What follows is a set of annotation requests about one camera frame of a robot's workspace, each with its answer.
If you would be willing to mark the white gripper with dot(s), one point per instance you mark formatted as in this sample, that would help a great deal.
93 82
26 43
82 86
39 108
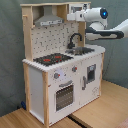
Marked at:
77 16

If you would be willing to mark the white toy microwave door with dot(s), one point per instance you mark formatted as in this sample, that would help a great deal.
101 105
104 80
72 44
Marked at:
77 7

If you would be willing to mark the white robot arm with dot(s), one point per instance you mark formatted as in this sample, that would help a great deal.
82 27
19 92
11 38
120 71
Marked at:
98 24

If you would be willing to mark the wooden toy kitchen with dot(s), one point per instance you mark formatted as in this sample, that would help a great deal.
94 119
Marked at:
46 40

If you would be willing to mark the grey range hood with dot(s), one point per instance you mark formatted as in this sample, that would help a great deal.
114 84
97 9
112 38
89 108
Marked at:
48 18

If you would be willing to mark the metal toy sink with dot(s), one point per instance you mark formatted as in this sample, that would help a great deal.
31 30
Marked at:
79 51

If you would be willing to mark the black toy stovetop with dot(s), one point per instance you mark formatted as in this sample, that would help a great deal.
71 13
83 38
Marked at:
52 59

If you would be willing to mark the white cabinet door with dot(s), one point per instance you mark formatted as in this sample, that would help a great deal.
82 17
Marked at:
90 79

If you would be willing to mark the white oven door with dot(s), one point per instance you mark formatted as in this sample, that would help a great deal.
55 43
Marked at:
63 96

